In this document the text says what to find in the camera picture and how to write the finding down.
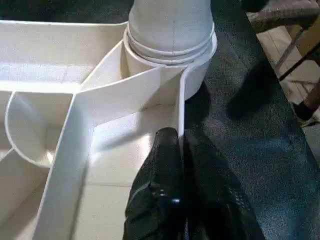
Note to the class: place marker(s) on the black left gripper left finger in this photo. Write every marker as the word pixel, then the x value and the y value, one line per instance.
pixel 157 200

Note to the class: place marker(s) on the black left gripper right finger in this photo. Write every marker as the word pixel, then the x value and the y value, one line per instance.
pixel 215 210

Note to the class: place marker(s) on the white plastic table top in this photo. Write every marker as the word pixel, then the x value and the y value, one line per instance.
pixel 120 90

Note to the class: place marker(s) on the white plastic table leg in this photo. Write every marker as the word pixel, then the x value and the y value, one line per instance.
pixel 170 25

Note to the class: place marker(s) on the black work mat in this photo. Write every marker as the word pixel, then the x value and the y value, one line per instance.
pixel 260 165

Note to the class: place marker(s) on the black stand bar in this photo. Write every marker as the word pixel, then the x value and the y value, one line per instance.
pixel 300 52

